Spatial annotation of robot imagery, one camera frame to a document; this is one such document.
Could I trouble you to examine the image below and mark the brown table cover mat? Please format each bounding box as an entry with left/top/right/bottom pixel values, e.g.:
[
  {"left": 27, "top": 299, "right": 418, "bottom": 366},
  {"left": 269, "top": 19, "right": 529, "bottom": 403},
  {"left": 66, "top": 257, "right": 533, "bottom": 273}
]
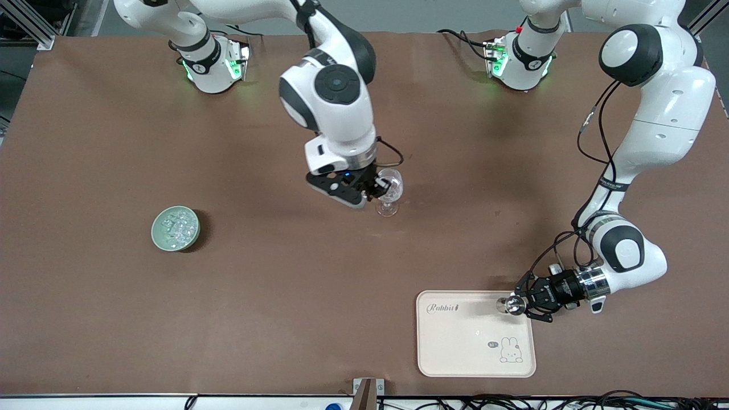
[{"left": 0, "top": 31, "right": 729, "bottom": 398}]

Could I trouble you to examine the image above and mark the black base power cable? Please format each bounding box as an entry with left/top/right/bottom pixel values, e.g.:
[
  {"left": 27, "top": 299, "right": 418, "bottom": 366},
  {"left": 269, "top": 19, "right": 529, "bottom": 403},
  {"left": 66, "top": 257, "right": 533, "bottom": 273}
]
[{"left": 437, "top": 28, "right": 492, "bottom": 59}]

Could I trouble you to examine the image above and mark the steel double jigger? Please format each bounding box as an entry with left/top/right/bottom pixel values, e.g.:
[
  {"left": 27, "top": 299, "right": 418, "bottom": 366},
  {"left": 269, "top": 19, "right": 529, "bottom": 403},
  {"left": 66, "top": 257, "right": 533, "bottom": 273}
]
[{"left": 495, "top": 293, "right": 528, "bottom": 317}]

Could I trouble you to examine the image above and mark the cream rabbit print tray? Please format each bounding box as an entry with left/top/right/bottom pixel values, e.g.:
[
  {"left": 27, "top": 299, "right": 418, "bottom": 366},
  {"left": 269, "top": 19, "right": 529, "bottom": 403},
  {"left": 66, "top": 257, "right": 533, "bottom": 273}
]
[{"left": 416, "top": 290, "right": 537, "bottom": 378}]

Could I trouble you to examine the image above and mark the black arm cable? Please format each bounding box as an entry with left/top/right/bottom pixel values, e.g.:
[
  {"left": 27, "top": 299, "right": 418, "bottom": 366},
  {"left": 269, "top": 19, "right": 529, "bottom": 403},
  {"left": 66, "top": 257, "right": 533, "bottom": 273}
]
[
  {"left": 288, "top": 0, "right": 405, "bottom": 171},
  {"left": 527, "top": 80, "right": 621, "bottom": 285}
]

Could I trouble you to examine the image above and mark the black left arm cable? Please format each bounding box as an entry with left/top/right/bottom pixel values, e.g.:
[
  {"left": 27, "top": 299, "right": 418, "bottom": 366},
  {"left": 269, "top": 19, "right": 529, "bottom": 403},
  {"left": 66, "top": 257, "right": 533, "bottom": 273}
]
[{"left": 527, "top": 80, "right": 621, "bottom": 285}]

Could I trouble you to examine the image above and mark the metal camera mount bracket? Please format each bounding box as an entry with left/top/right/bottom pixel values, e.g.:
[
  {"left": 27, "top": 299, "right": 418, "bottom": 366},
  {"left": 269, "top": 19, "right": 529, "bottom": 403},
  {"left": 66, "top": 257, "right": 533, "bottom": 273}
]
[{"left": 352, "top": 378, "right": 385, "bottom": 410}]

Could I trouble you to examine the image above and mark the right arm base control box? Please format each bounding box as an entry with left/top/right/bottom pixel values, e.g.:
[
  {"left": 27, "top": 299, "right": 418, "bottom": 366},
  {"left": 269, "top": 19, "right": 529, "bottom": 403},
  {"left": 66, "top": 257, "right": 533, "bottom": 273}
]
[{"left": 225, "top": 40, "right": 252, "bottom": 81}]

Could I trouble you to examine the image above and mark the left arm base control box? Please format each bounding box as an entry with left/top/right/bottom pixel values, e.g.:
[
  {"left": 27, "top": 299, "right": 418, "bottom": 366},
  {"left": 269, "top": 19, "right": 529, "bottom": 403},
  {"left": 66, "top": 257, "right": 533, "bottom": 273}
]
[{"left": 483, "top": 37, "right": 509, "bottom": 79}]

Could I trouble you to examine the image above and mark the pale green bowl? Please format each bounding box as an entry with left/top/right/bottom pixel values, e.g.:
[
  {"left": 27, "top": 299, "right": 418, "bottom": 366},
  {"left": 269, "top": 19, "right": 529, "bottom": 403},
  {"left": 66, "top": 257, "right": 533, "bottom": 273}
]
[{"left": 150, "top": 206, "right": 201, "bottom": 252}]

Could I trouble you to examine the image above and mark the black cable bundle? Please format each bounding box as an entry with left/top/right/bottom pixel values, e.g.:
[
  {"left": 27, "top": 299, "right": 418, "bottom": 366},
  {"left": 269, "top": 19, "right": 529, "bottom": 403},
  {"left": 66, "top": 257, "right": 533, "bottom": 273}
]
[{"left": 379, "top": 390, "right": 729, "bottom": 410}]

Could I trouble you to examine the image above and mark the aluminium frame profile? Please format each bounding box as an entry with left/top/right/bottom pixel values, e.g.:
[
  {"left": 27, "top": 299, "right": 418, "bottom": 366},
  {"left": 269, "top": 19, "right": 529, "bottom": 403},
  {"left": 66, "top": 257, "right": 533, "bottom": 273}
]
[
  {"left": 688, "top": 0, "right": 719, "bottom": 36},
  {"left": 0, "top": 0, "right": 56, "bottom": 51}
]

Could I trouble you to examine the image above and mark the clear wine glass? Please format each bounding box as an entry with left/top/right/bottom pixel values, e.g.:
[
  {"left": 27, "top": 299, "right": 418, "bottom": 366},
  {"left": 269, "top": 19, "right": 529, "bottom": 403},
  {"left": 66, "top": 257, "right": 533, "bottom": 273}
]
[{"left": 373, "top": 169, "right": 404, "bottom": 218}]

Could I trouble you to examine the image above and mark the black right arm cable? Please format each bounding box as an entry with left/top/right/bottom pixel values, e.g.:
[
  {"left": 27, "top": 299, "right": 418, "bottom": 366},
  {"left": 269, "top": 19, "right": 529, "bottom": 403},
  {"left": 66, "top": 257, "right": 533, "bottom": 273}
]
[{"left": 288, "top": 0, "right": 405, "bottom": 171}]

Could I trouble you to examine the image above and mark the clear ice cubes pile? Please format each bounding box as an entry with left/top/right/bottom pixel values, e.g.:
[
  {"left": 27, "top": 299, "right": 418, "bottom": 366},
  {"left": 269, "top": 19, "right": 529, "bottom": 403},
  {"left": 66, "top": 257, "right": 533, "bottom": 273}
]
[{"left": 157, "top": 209, "right": 198, "bottom": 247}]

